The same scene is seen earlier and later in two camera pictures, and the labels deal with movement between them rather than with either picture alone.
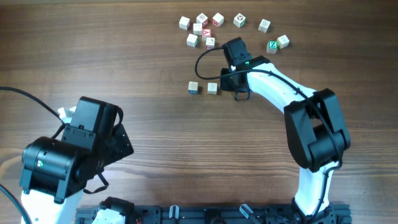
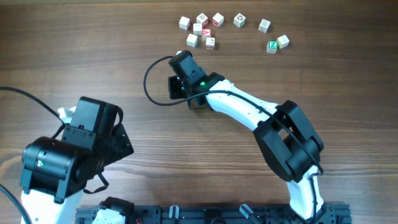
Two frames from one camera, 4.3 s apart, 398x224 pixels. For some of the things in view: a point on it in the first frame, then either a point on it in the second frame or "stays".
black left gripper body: x=113 y=149 stays
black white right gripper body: x=229 y=84 → x=178 y=88
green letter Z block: x=272 y=46 stays
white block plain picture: x=264 y=25 stays
